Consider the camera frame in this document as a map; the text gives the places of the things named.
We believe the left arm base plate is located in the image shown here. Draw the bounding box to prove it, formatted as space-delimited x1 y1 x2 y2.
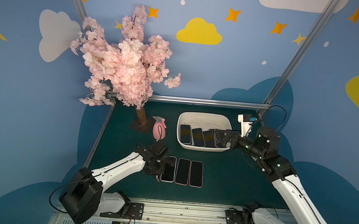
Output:
100 202 145 220

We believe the pink cherry blossom tree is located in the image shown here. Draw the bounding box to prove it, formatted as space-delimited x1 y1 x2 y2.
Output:
70 5 181 127

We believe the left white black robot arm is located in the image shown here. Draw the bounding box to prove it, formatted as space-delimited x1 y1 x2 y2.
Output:
59 141 168 224

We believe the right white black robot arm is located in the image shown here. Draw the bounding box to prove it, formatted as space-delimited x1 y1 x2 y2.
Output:
214 127 327 224

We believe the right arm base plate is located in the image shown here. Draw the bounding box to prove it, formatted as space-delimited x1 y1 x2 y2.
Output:
225 208 255 224

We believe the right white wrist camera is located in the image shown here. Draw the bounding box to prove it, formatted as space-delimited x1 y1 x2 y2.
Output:
238 114 258 137

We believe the white plastic storage box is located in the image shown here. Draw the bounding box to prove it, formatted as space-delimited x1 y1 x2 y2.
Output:
176 112 232 152

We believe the white case phone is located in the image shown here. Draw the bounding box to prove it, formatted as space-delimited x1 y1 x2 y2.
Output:
160 156 177 183

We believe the pink spray bottle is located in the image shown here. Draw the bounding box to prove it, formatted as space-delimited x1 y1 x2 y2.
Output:
153 116 167 140

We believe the pink case phone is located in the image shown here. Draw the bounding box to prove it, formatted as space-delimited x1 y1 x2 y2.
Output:
189 160 204 188
175 158 191 186

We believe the aluminium rail base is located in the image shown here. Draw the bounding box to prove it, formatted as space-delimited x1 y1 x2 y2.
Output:
48 198 241 224

